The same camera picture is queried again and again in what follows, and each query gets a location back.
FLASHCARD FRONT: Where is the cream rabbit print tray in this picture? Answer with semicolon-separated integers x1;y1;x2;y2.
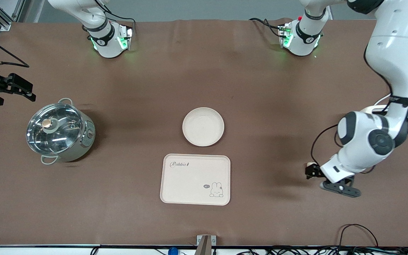
160;153;231;206

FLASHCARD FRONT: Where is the grey metal camera bracket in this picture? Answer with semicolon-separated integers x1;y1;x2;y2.
196;235;217;255

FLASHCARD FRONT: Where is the white toaster power cable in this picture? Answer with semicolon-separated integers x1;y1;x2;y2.
373;93;391;107

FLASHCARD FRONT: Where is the steel pot with glass lid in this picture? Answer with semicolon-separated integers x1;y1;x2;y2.
26;98;96;165

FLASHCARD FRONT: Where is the aluminium frame profile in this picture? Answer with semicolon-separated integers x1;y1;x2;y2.
0;0;26;32

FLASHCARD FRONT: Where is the black cable bundle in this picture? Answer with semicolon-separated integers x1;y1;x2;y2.
236;246;408;255

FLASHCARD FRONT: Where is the glass pot lid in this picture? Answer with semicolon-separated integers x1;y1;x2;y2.
26;103;84;155

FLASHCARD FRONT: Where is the looped black floor cable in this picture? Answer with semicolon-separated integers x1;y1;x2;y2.
337;223;380;248

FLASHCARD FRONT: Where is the brown table mat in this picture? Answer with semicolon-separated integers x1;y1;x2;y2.
0;18;408;247

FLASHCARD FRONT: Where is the round cream plate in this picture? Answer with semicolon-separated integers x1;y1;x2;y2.
182;107;225;147

